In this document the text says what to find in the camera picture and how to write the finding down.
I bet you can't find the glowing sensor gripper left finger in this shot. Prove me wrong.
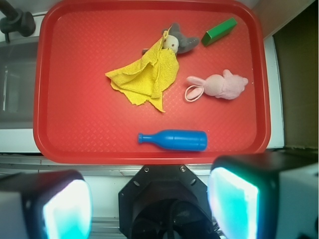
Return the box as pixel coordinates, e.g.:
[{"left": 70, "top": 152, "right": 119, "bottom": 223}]
[{"left": 0, "top": 170, "right": 93, "bottom": 239}]

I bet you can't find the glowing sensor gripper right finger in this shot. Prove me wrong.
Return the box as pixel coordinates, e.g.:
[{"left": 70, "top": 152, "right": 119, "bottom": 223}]
[{"left": 207, "top": 150, "right": 319, "bottom": 239}]

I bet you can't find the green block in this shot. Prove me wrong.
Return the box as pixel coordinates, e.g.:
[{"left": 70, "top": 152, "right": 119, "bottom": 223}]
[{"left": 201, "top": 17, "right": 237, "bottom": 47}]

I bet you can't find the red plastic tray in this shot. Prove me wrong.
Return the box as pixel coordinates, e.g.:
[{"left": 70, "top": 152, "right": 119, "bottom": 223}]
[{"left": 33, "top": 0, "right": 271, "bottom": 165}]

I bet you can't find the blue plastic bottle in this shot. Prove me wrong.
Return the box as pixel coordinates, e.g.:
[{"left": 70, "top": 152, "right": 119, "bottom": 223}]
[{"left": 138, "top": 129, "right": 208, "bottom": 152}]

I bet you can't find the pink plush bunny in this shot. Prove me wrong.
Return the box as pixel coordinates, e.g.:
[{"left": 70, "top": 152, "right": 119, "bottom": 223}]
[{"left": 184, "top": 69, "right": 249, "bottom": 102}]

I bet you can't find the metal sink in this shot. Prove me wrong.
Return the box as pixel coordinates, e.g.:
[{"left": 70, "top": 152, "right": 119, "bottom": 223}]
[{"left": 0, "top": 38, "right": 38, "bottom": 129}]

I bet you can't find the yellow cloth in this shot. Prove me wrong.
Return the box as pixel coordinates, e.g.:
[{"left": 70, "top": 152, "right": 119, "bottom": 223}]
[{"left": 105, "top": 30, "right": 179, "bottom": 113}]

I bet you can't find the grey plush toy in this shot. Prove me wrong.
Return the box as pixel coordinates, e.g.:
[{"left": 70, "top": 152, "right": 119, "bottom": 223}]
[{"left": 160, "top": 22, "right": 200, "bottom": 56}]

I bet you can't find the black robot mount plate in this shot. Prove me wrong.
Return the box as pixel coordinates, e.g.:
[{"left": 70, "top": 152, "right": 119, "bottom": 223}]
[{"left": 118, "top": 165, "right": 220, "bottom": 239}]

